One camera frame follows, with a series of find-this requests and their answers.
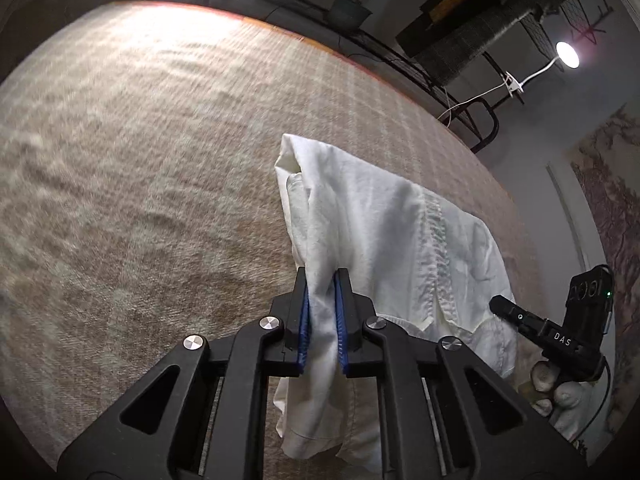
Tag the white shirt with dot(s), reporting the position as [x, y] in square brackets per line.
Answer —
[390, 240]

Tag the white clip lamp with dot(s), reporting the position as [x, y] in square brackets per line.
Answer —
[567, 54]

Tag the tree print wall mural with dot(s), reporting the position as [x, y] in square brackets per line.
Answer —
[612, 200]

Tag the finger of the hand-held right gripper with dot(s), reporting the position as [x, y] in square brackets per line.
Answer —
[515, 316]

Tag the beige plaid blanket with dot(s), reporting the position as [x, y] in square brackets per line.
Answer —
[140, 185]

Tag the black metal bed frame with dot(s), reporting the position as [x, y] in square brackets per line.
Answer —
[380, 55]

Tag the person's right hand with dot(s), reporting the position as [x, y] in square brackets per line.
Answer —
[570, 400]

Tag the potted plant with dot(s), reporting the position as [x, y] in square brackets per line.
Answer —
[350, 10]

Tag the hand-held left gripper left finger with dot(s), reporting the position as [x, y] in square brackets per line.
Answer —
[303, 332]

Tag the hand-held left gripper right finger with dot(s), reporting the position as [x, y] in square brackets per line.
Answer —
[341, 332]

